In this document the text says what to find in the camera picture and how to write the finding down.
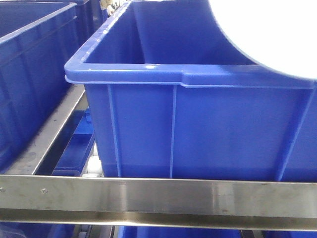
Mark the large blue crate left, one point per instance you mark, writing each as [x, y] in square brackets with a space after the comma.
[36, 40]

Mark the small white cups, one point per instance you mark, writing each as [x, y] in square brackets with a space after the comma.
[93, 167]

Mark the large blue crate middle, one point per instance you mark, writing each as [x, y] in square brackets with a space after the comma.
[170, 97]

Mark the light blue plate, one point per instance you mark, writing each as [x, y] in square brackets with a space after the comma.
[278, 34]

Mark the large blue crate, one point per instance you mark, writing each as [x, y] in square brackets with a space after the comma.
[36, 40]
[170, 97]

